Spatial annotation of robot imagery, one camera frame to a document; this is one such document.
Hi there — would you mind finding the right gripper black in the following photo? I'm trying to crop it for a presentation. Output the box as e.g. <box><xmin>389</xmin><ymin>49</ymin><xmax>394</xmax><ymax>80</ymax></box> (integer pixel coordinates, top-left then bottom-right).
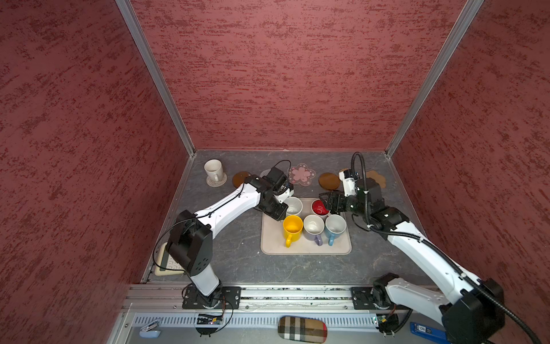
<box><xmin>318</xmin><ymin>191</ymin><xmax>370</xmax><ymax>218</ymax></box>

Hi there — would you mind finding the white speckled mug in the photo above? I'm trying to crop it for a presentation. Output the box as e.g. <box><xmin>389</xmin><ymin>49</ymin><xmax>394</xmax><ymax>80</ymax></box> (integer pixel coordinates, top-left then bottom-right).
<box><xmin>284</xmin><ymin>196</ymin><xmax>303</xmax><ymax>216</ymax></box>

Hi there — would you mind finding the beige spiral round coaster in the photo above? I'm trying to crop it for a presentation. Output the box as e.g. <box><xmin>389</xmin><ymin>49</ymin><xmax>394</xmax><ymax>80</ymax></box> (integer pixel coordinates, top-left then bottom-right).
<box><xmin>206</xmin><ymin>173</ymin><xmax>228</xmax><ymax>188</ymax></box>

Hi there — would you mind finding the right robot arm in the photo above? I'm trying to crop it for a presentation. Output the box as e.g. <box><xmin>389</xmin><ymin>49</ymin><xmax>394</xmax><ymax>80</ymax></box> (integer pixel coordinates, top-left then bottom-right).
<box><xmin>319</xmin><ymin>179</ymin><xmax>505</xmax><ymax>343</ymax></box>

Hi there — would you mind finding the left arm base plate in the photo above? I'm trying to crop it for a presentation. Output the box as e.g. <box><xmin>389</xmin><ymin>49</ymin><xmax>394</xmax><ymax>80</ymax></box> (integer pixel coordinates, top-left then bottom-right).
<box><xmin>182</xmin><ymin>285</ymin><xmax>242</xmax><ymax>310</ymax></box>

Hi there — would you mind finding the cream white mug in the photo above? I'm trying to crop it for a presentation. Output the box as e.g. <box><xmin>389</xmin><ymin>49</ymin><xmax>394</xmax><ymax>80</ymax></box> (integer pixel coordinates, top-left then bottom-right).
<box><xmin>203</xmin><ymin>159</ymin><xmax>224</xmax><ymax>181</ymax></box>

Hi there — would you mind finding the lavender handle mug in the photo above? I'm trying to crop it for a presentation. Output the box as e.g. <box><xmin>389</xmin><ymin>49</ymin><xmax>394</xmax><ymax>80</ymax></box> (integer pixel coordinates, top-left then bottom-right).
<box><xmin>303</xmin><ymin>214</ymin><xmax>325</xmax><ymax>246</ymax></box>

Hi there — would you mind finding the light blue mug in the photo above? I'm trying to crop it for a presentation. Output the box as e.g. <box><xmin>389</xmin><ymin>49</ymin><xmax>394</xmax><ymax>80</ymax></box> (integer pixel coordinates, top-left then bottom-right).
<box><xmin>325</xmin><ymin>214</ymin><xmax>347</xmax><ymax>246</ymax></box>

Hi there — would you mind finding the dark brown glossy coaster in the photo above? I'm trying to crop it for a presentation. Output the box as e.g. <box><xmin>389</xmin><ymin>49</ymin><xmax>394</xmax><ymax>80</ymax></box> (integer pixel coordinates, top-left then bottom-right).
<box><xmin>232</xmin><ymin>171</ymin><xmax>251</xmax><ymax>188</ymax></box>

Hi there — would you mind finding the plaid glasses case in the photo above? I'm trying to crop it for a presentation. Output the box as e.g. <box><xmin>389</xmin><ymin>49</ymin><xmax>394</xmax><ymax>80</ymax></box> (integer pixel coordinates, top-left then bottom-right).
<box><xmin>277</xmin><ymin>316</ymin><xmax>328</xmax><ymax>343</ymax></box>

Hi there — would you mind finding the small stapler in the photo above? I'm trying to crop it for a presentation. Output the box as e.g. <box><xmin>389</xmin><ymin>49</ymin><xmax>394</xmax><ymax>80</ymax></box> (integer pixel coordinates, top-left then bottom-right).
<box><xmin>139</xmin><ymin>319</ymin><xmax>161</xmax><ymax>339</ymax></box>

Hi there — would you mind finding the beige rectangular tray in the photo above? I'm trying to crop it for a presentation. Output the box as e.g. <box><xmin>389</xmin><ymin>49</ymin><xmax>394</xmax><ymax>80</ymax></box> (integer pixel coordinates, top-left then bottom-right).
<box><xmin>261</xmin><ymin>214</ymin><xmax>352</xmax><ymax>255</ymax></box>

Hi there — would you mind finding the pink flower coaster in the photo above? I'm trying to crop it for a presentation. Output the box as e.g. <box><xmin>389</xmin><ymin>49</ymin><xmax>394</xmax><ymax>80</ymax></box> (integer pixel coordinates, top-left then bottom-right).
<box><xmin>289</xmin><ymin>163</ymin><xmax>317</xmax><ymax>187</ymax></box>

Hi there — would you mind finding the aluminium rail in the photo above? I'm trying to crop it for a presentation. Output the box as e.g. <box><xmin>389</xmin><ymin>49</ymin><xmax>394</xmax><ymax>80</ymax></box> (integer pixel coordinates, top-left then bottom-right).
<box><xmin>122</xmin><ymin>283</ymin><xmax>469</xmax><ymax>312</ymax></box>

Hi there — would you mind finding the cream calculator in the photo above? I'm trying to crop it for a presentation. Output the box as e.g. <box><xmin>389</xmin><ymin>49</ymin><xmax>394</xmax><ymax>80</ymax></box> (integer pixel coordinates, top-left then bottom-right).
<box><xmin>154</xmin><ymin>243</ymin><xmax>185</xmax><ymax>277</ymax></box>

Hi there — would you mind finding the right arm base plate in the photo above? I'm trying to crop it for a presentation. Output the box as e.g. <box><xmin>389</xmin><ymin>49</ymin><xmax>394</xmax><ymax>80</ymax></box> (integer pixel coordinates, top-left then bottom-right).
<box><xmin>350</xmin><ymin>287</ymin><xmax>408</xmax><ymax>311</ymax></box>

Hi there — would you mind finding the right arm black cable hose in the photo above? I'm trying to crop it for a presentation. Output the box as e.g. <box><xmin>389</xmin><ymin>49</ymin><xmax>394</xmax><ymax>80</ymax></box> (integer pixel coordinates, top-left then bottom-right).
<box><xmin>350</xmin><ymin>152</ymin><xmax>543</xmax><ymax>344</ymax></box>

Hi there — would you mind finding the brown wooden flower coaster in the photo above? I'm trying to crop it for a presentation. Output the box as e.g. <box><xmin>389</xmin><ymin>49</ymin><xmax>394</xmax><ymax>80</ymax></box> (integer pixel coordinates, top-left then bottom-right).
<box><xmin>366</xmin><ymin>170</ymin><xmax>387</xmax><ymax>189</ymax></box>

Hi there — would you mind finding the yellow mug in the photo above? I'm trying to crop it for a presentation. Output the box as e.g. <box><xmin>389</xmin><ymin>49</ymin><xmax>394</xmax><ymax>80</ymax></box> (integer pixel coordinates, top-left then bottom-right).
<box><xmin>282</xmin><ymin>215</ymin><xmax>304</xmax><ymax>248</ymax></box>

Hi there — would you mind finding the right circuit board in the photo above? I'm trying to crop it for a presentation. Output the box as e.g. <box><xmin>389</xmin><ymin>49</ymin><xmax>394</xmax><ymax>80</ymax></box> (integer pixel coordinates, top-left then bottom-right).
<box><xmin>377</xmin><ymin>314</ymin><xmax>400</xmax><ymax>331</ymax></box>

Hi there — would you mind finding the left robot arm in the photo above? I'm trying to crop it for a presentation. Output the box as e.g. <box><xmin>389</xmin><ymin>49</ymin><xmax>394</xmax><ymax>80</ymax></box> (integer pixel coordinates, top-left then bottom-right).
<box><xmin>165</xmin><ymin>168</ymin><xmax>294</xmax><ymax>308</ymax></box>

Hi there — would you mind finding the brown cork round coaster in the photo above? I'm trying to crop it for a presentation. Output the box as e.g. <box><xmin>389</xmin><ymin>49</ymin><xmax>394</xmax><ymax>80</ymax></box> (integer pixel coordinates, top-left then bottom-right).
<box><xmin>318</xmin><ymin>173</ymin><xmax>341</xmax><ymax>191</ymax></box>

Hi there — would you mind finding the circuit board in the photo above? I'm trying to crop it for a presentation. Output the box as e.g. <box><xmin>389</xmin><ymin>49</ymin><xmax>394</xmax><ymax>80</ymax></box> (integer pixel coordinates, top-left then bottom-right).
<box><xmin>377</xmin><ymin>314</ymin><xmax>400</xmax><ymax>331</ymax></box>
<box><xmin>196</xmin><ymin>314</ymin><xmax>224</xmax><ymax>326</ymax></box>

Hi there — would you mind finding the left circuit board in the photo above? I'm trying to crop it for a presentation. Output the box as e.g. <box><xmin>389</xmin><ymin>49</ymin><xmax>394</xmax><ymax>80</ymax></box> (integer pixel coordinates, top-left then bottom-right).
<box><xmin>196</xmin><ymin>314</ymin><xmax>224</xmax><ymax>326</ymax></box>

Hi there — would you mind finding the red inside white mug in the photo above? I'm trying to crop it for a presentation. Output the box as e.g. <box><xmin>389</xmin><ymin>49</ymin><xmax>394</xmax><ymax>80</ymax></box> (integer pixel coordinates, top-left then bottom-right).
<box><xmin>311</xmin><ymin>199</ymin><xmax>330</xmax><ymax>219</ymax></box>

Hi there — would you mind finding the blue tool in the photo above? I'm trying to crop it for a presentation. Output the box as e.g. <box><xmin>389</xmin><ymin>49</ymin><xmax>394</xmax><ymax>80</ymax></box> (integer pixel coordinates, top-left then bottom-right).
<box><xmin>410</xmin><ymin>322</ymin><xmax>450</xmax><ymax>344</ymax></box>

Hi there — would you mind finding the grey woven round coaster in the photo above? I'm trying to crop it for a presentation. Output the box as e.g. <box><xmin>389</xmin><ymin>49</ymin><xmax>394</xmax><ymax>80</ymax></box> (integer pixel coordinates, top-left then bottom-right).
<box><xmin>259</xmin><ymin>169</ymin><xmax>271</xmax><ymax>178</ymax></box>

